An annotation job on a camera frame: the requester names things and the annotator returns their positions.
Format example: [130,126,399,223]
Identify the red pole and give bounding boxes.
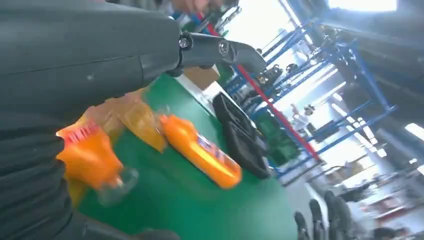
[198,13,323,163]

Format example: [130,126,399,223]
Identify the yellow sheet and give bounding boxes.
[66,88,168,209]

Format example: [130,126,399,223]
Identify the person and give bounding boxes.
[109,0,239,21]

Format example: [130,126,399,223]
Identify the blue metal rack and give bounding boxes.
[225,19,398,178]

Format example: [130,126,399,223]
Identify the black foam-lined case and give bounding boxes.
[211,92,273,180]

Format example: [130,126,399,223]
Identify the orange detergent bottle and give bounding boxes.
[158,113,243,190]
[55,115,140,208]

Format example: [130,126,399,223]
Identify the green table mat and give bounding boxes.
[77,72,299,240]

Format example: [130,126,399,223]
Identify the large cardboard box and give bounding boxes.
[183,64,222,91]

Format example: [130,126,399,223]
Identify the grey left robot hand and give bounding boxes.
[0,0,268,240]

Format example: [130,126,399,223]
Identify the black chair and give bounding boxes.
[294,211,311,240]
[308,198,328,240]
[323,190,360,240]

